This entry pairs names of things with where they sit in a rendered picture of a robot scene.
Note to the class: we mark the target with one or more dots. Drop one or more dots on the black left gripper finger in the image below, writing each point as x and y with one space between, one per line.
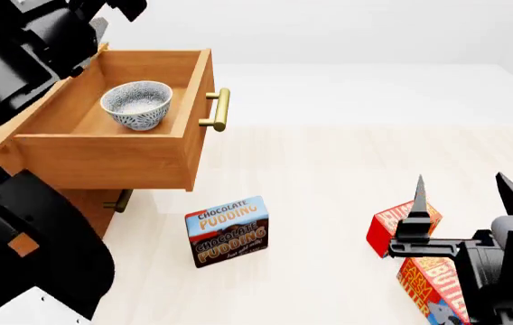
127 8

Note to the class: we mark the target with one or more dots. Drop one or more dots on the white blue patterned bowl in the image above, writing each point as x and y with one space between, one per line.
137 105

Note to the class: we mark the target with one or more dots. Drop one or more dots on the wooden cabinet drawer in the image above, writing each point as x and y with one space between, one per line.
103 159

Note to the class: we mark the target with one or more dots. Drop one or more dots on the wooden cabinet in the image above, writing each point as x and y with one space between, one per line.
85 206

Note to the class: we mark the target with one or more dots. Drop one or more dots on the red butter box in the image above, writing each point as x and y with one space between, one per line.
437 287
380 233

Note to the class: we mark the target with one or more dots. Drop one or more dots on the chocolate pudding box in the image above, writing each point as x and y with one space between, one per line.
229 233

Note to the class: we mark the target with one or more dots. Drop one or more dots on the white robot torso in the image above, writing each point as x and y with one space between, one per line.
35 309

